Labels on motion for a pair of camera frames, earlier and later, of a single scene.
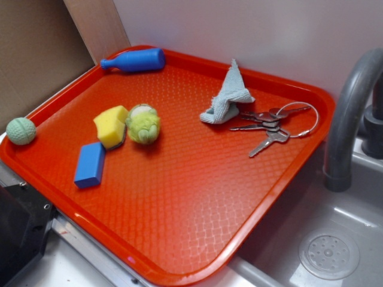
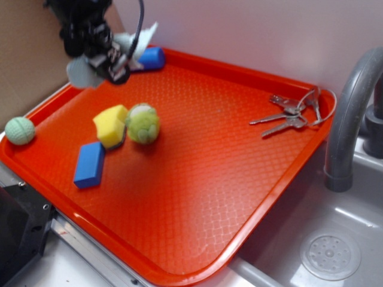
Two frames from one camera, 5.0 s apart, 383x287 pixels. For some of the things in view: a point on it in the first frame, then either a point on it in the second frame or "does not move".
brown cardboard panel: x=45 y=44 does not move
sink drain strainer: x=330 y=255 does not move
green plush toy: x=143 y=124 does not move
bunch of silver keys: x=271 y=125 -> x=314 y=106
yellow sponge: x=111 y=127 does not move
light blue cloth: x=225 y=104 -> x=81 y=73
